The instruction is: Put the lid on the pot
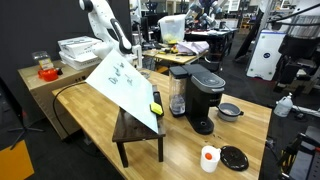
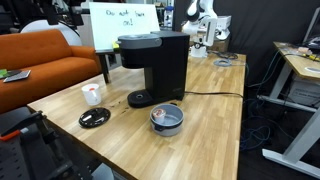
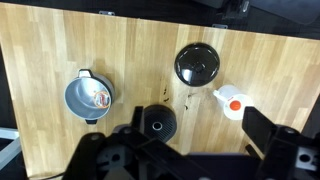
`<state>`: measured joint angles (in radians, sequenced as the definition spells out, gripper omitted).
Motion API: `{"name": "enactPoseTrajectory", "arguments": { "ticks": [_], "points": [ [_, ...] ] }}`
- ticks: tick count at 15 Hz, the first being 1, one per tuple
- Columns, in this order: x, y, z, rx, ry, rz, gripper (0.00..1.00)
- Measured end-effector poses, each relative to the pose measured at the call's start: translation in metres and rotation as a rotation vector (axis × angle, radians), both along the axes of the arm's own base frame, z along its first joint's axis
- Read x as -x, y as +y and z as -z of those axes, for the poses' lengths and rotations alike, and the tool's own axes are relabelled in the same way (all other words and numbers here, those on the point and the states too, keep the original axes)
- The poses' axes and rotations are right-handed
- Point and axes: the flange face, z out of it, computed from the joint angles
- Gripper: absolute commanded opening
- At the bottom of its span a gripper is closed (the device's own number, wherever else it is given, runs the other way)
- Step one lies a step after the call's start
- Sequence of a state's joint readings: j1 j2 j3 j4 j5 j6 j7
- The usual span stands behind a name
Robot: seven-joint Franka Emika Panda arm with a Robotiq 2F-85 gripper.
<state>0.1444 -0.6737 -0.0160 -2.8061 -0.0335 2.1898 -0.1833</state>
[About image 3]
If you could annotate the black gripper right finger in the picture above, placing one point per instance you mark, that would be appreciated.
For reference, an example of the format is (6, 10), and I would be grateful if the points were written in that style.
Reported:
(258, 126)

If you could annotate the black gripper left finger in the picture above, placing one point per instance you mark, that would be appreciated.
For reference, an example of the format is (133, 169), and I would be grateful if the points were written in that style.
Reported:
(100, 150)

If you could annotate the black glass pot lid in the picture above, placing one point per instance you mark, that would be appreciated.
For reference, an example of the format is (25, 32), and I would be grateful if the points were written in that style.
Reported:
(197, 64)

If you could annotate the white bottle with orange cap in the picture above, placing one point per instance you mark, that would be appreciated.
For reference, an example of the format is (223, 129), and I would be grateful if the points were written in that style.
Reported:
(233, 101)

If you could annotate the black round ribbed disc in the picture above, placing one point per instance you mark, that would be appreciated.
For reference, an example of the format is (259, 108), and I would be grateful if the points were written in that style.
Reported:
(161, 121)

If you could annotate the black stand base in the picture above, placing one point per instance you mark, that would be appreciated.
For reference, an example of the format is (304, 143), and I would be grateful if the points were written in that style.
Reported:
(233, 9)

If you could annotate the grey metal frame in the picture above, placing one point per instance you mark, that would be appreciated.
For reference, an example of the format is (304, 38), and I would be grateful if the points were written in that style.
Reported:
(8, 146)

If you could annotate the small metal table bracket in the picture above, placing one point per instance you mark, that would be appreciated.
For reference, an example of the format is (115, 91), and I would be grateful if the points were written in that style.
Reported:
(106, 13)
(219, 26)

